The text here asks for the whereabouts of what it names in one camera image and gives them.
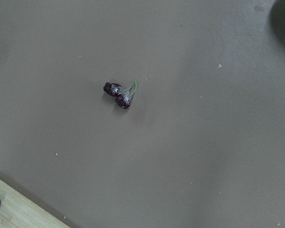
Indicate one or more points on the dark red cherries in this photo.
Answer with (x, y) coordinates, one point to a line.
(123, 97)

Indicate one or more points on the wooden cutting board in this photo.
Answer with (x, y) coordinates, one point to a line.
(17, 211)

